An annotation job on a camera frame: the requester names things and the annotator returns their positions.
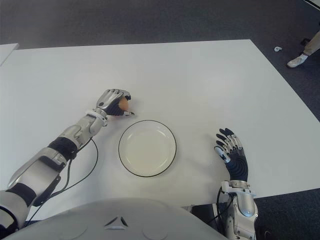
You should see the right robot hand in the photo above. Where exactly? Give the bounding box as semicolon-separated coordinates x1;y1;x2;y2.
213;127;250;181

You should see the white plate with black rim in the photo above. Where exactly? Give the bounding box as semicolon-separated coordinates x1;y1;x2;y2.
118;120;178;178

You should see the white shoe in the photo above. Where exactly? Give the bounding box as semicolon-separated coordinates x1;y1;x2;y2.
286;53;309;68

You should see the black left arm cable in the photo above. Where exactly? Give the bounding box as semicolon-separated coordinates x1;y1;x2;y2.
24;138;99;225

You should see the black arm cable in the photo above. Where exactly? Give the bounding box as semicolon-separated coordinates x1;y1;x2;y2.
24;138;99;225
204;187;227;226

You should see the white side table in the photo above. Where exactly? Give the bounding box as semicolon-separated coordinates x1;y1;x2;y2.
0;42;20;66

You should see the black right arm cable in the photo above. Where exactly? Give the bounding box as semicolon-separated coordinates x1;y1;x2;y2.
204;187;227;226

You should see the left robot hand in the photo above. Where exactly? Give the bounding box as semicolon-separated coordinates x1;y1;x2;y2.
96;88;136;118

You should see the grey robot torso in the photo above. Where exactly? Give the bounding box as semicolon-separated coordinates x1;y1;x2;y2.
3;197;227;240

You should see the apple with blue sticker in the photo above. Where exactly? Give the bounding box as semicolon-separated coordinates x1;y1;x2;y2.
116;97;130;113

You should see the beige trouser leg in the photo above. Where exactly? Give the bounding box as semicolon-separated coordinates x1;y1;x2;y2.
301;31;320;57

